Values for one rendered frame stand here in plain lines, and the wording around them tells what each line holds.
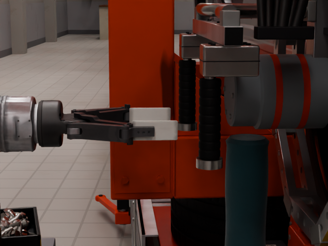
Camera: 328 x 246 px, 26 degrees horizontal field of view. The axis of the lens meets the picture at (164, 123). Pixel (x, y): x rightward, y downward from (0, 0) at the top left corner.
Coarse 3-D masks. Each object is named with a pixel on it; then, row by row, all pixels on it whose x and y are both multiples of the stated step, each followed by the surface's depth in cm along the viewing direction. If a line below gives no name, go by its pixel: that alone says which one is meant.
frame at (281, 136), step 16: (304, 48) 155; (304, 144) 154; (288, 160) 152; (304, 160) 152; (288, 176) 150; (304, 176) 151; (288, 192) 147; (304, 192) 148; (288, 208) 146; (304, 208) 138; (320, 208) 139; (304, 224) 136; (320, 224) 125; (320, 240) 125
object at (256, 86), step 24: (264, 72) 127; (288, 72) 127; (312, 72) 127; (240, 96) 126; (264, 96) 126; (288, 96) 126; (312, 96) 127; (240, 120) 129; (264, 120) 128; (288, 120) 129; (312, 120) 129
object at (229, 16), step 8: (312, 0) 127; (216, 8) 118; (224, 8) 113; (232, 8) 113; (240, 8) 124; (248, 8) 125; (256, 8) 125; (312, 8) 126; (216, 16) 119; (224, 16) 111; (232, 16) 111; (240, 16) 125; (248, 16) 125; (256, 16) 126; (304, 16) 127; (312, 16) 126; (224, 24) 111; (232, 24) 112
